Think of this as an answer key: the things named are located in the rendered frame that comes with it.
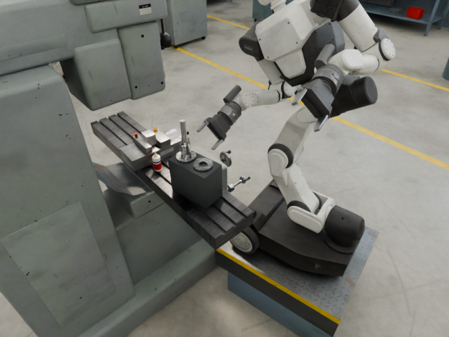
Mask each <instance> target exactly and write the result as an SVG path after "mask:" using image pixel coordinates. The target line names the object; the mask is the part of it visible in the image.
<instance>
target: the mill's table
mask: <svg viewBox="0 0 449 337"><path fill-rule="evenodd" d="M90 124H91V127H92V130H93V133H94V134H95V135H96V136H97V137H98V138H99V139H100V140H101V141H102V142H103V143H104V144H105V145H106V146H107V147H108V148H109V149H110V150H111V151H112V152H113V153H114V154H115V155H116V156H117V157H118V158H119V159H121V160H122V161H123V162H124V163H125V164H126V165H127V166H128V167H129V168H130V169H131V170H132V171H133V169H132V168H131V167H130V166H129V165H128V164H127V163H126V162H125V161H124V159H123V158H122V155H121V152H120V148H122V147H124V146H127V145H129V144H132V143H134V140H133V136H135V135H134V134H135V133H138V134H139V135H140V136H141V137H142V133H141V132H144V131H147V129H145V128H144V127H143V126H142V125H140V124H139V123H137V122H136V121H135V120H134V119H133V118H131V117H130V116H128V115H127V114H126V113H125V112H123V111H122V112H119V113H117V115H115V114H113V115H111V116H109V117H108V118H102V119H100V120H99V122H98V121H95V122H91V123H90ZM176 154H177V153H176ZM174 155H175V154H173V155H171V156H169V157H167V158H164V159H162V160H161V165H162V170H161V171H159V172H156V171H155V170H154V165H153V164H151V165H149V166H146V167H144V168H141V169H140V170H138V171H133V172H134V173H135V174H136V175H138V176H139V177H140V178H141V179H142V180H143V181H144V182H145V183H146V184H147V185H148V186H149V187H150V188H151V189H152V190H153V191H154V192H155V193H156V194H157V195H158V196H159V197H160V198H161V199H162V200H163V201H164V202H165V203H166V204H167V205H169V206H170V207H171V208H172V209H173V210H174V211H175V212H176V213H177V214H178V215H179V216H180V217H181V218H182V219H183V220H184V221H186V222H187V223H188V224H189V225H190V226H191V227H192V228H193V229H194V230H195V231H196V232H197V233H198V234H199V235H200V236H201V237H202V238H203V239H204V240H205V241H206V242H207V243H208V244H209V245H210V246H211V247H212V248H213V249H214V250H217V249H218V248H219V247H221V246H223V245H224V244H225V243H227V242H228V241H230V240H231V239H232V238H233V237H235V236H236V235H238V234H239V233H240V232H242V231H244V230H245V229H246V228H247V227H249V226H250V225H252V224H253V217H254V211H252V210H251V209H250V208H248V207H247V206H246V205H245V204H243V203H242V202H240V201H239V200H238V199H237V198H236V197H234V196H233V195H231V194H230V193H229V192H228V191H226V190H225V189H224V188H222V196H221V197H220V198H219V199H218V200H216V201H215V202H214V203H213V204H212V205H211V206H210V207H209V208H208V209H205V208H203V207H201V206H200V205H198V204H196V203H194V202H193V201H191V200H190V199H187V198H186V197H184V196H182V195H181V194H179V193H177V192H176V191H174V190H172V183H171V178H170V170H169V165H168V159H169V158H171V157H172V156H174Z"/></svg>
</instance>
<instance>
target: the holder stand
mask: <svg viewBox="0 0 449 337"><path fill-rule="evenodd" d="M168 165H169V170H170V178H171V183H172V190H174V191H176V192H177V193H179V194H181V195H182V196H184V197H186V198H187V199H190V200H191V201H193V202H194V203H196V204H198V205H200V206H201V207H203V208H205V209H208V208H209V207H210V206H211V205H212V204H213V203H214V202H215V201H216V200H218V199H219V198H220V197H221V196H222V165H221V164H219V163H217V162H215V161H213V160H211V159H209V158H207V157H205V156H203V155H201V154H199V153H197V152H195V151H193V150H191V157H190V158H182V157H181V154H180V152H178V153H177V154H175V155H174V156H172V157H171V158H169V159H168Z"/></svg>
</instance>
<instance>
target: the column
mask: <svg viewBox="0 0 449 337"><path fill-rule="evenodd" d="M0 292H1V293H2V294H3V296H4V297H5V298H6V300H7V301H8V302H9V303H10V304H11V305H12V307H13V308H14V309H15V311H16V312H17V313H18V314H19V315H20V316H21V317H22V319H23V320H24V321H25V323H26V324H27V325H28V326H29V327H30V328H31V329H32V331H33V332H34V333H35V335H36V336H37V337H78V336H79V335H81V334H82V333H84V332H85V331H86V330H88V329H89V328H91V327H92V326H94V325H95V324H97V323H98V322H99V321H101V320H103V319H104V318H105V317H106V316H108V315H110V314H111V313H112V312H114V311H115V310H117V309H118V308H119V307H121V306H123V305H124V304H125V303H126V302H128V301H130V300H131V299H132V298H134V297H135V296H136V290H135V288H134V284H133V282H132V278H131V276H130V272H129V270H128V266H127V264H126V260H125V258H124V254H123V252H122V248H121V247H120V243H119V241H118V237H117V235H116V231H115V229H114V225H113V223H112V219H111V217H110V213H109V211H108V207H107V205H106V201H105V198H104V195H103V192H102V189H101V186H100V183H99V180H98V177H97V174H96V171H95V168H94V166H93V163H92V160H91V157H90V154H89V151H88V148H87V145H86V142H85V139H84V136H83V133H82V130H81V127H80V124H79V121H78V118H77V115H76V111H75V109H74V106H73V103H72V100H71V97H70V94H69V91H68V88H67V86H66V83H65V80H64V78H63V77H62V76H61V75H60V74H59V73H57V72H56V71H55V70H54V69H53V68H52V67H50V66H49V65H48V64H46V65H43V66H38V67H35V68H30V69H27V70H22V71H19V72H14V73H11V74H6V75H3V76H0Z"/></svg>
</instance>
